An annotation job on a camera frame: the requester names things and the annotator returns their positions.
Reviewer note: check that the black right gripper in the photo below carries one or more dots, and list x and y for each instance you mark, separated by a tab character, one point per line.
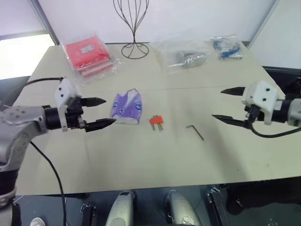
252	115

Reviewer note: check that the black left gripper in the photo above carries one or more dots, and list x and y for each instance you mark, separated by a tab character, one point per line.
75	114

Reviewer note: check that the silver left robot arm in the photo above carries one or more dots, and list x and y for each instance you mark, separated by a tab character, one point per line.
18	127

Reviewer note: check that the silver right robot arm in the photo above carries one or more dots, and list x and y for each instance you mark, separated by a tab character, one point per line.
294	110

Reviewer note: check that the metal hex key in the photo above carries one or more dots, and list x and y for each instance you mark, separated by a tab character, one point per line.
154	126

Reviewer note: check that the red plastic hex key holder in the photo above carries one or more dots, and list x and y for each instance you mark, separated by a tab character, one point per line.
157	120

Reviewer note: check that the purple tissue pack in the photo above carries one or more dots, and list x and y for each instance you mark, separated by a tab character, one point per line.
127	108

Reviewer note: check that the red packet in clear bag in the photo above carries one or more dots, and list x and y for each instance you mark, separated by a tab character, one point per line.
98	64
85	50
101	70

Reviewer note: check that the clear bag with blue parts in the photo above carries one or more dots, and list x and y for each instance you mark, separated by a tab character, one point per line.
227	48

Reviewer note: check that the black chair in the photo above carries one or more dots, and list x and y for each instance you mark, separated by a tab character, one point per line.
285	77

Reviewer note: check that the clear bag with grey parts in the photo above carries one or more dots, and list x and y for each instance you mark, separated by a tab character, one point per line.
188	58

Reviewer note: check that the small red plug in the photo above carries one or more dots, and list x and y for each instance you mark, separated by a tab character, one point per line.
160	127

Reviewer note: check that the silver rounded robot leg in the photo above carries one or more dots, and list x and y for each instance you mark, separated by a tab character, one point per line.
181	209
121	209

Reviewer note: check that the white round cap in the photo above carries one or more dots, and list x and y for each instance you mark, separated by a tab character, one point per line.
37	222

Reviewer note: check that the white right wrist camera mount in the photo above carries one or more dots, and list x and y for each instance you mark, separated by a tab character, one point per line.
262	94

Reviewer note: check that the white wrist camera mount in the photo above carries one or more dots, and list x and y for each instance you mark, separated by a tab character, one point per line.
64	93
262	94

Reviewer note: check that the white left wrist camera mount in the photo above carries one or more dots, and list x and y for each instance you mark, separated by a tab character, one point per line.
64	93

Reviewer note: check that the grey partition frame post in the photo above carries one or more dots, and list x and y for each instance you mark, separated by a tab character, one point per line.
264	22

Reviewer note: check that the black table frame bracket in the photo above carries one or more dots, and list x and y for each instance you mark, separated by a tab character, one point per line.
89	215
217	207

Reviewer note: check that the dark window frame post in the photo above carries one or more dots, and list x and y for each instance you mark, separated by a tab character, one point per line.
45	21

